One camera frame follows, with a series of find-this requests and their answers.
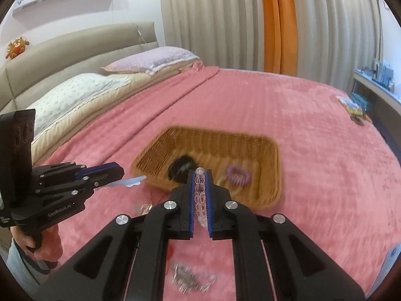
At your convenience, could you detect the grey curtain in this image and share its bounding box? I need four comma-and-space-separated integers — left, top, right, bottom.
159, 0, 384, 93

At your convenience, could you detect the wooden side desk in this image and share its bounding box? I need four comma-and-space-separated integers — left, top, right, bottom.
351, 58, 401, 164

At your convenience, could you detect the purple spiral hair tie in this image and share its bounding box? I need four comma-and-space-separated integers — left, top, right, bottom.
226, 166, 251, 186

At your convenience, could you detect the person's left hand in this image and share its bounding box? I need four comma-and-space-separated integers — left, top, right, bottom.
11, 224, 63, 272

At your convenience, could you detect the cream pillow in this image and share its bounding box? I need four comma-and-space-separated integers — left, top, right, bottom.
31, 60, 204, 167

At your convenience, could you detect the pink bed blanket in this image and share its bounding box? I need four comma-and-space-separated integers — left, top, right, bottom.
31, 66, 398, 301

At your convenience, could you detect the person's left forearm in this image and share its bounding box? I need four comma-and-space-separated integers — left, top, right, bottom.
6, 237, 43, 290

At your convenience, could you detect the orange curtain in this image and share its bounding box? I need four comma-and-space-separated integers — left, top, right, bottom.
259, 0, 298, 75

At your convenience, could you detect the purple pillow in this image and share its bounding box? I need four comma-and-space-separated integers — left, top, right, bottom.
101, 46, 201, 76

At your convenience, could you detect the colourful snack packet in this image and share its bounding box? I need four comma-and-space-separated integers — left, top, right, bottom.
337, 96, 364, 116

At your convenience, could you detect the clear light blue hair clip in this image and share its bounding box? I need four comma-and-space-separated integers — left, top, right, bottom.
94, 176, 148, 192

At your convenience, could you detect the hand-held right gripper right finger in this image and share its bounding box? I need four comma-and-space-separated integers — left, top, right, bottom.
206, 174, 367, 301

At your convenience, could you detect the beige padded headboard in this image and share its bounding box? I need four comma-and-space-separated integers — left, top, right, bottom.
0, 22, 159, 118

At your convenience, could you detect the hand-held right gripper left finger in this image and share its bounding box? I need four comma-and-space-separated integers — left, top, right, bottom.
34, 177, 195, 301

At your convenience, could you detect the silver chain jewelry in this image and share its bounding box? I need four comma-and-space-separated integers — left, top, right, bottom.
169, 263, 217, 291

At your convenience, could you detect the orange plush toy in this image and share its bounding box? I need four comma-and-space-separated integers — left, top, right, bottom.
6, 36, 31, 60

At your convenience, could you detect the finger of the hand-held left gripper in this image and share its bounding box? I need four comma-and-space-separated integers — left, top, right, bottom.
83, 176, 123, 195
80, 162, 125, 179

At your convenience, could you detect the woven wicker basket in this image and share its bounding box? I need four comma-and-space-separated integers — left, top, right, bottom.
131, 126, 281, 211

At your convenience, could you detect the clear pink bead bracelet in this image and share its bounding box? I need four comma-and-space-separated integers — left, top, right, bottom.
193, 168, 210, 230

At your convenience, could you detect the white floral pillow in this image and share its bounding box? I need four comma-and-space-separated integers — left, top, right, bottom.
24, 73, 132, 138

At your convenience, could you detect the clear crystal jewelry piece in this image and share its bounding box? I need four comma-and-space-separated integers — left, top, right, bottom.
133, 203, 154, 216

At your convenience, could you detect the black hair scrunchie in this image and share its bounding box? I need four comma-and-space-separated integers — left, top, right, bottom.
168, 155, 197, 183

